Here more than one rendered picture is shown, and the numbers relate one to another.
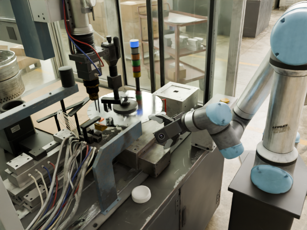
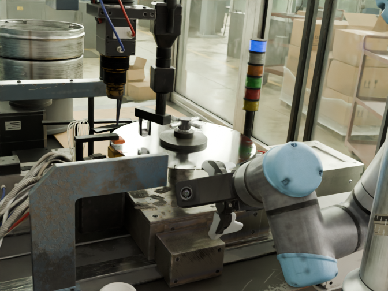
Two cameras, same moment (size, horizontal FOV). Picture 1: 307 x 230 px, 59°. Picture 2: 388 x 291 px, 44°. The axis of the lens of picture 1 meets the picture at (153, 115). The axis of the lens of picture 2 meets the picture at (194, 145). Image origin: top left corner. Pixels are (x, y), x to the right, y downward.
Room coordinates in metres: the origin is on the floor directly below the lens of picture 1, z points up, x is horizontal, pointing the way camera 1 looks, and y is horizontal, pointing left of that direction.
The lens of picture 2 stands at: (0.11, -0.35, 1.32)
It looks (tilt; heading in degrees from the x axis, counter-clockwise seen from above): 20 degrees down; 26
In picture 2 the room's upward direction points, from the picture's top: 5 degrees clockwise
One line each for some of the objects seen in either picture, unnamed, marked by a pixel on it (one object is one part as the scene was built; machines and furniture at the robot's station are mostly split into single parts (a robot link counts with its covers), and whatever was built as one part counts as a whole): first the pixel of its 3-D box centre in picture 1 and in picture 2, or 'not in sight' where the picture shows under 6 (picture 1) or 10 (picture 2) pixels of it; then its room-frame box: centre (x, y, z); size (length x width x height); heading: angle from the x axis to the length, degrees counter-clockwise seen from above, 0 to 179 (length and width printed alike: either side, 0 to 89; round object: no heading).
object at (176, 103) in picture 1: (176, 103); (307, 183); (1.28, -0.12, 0.82); 0.18 x 0.18 x 0.15; 54
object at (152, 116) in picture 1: (159, 115); (220, 165); (0.93, -0.02, 0.96); 0.09 x 0.06 x 0.03; 45
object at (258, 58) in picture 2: (134, 49); (256, 57); (1.35, 0.08, 1.11); 0.05 x 0.04 x 0.03; 54
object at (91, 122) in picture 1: (93, 128); (99, 150); (0.89, 0.24, 0.95); 0.10 x 0.03 x 0.07; 144
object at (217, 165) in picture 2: (164, 120); (219, 174); (0.88, -0.04, 0.97); 0.09 x 0.02 x 0.05; 45
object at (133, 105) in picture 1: (124, 103); (183, 135); (1.05, 0.12, 0.96); 0.11 x 0.11 x 0.03
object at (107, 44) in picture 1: (112, 63); (164, 43); (0.97, 0.14, 1.17); 0.06 x 0.05 x 0.20; 135
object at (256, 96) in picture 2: (136, 67); (252, 92); (1.35, 0.08, 1.02); 0.05 x 0.04 x 0.03; 54
